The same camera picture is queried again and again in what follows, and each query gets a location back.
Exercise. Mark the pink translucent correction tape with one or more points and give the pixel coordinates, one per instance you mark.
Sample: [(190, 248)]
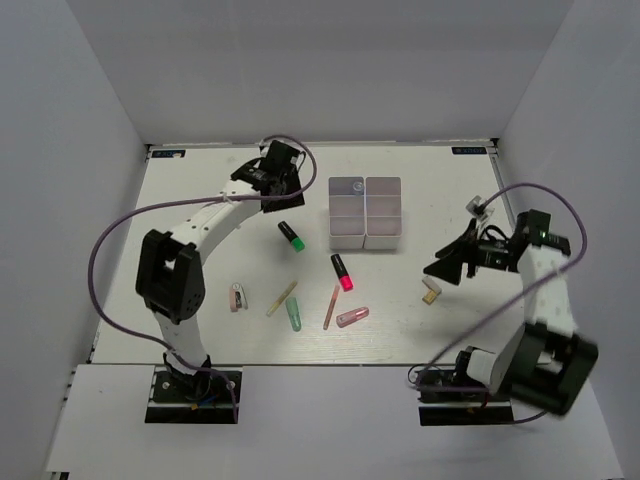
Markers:
[(348, 318)]

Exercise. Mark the left white compartment organizer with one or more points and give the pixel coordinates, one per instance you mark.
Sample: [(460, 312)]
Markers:
[(346, 214)]

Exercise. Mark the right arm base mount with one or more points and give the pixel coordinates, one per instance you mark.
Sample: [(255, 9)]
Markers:
[(460, 400)]

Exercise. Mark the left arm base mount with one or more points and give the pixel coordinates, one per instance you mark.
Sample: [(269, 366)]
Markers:
[(208, 402)]

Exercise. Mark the pink white mini stapler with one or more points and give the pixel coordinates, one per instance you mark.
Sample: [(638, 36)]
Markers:
[(237, 298)]

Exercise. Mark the pink black highlighter marker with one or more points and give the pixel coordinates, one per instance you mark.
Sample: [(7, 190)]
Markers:
[(343, 276)]

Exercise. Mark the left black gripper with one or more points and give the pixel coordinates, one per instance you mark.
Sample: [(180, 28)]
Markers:
[(292, 201)]

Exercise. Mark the small tan eraser block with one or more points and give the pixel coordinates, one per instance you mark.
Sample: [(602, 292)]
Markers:
[(433, 290)]

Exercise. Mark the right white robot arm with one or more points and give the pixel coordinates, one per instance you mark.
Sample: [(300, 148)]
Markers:
[(546, 362)]

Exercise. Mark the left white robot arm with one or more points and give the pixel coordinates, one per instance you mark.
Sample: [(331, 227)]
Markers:
[(170, 276)]

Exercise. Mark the orange thin highlighter pen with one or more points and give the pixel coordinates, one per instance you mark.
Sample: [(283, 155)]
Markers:
[(331, 306)]

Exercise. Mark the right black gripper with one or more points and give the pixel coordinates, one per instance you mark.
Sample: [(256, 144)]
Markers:
[(465, 244)]

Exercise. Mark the yellow thin highlighter pen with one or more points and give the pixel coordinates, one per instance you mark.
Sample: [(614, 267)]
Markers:
[(281, 299)]

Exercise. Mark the green black highlighter marker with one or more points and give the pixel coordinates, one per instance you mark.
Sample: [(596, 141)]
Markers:
[(291, 236)]

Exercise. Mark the green translucent correction tape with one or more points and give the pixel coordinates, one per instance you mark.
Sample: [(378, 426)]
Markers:
[(293, 314)]

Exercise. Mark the right white compartment organizer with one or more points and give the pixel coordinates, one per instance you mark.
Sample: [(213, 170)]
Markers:
[(383, 213)]

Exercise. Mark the white compartment organizer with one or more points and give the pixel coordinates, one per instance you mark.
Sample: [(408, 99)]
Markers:
[(346, 214), (383, 213)]

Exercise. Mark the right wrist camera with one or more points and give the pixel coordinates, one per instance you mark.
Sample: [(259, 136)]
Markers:
[(478, 209)]

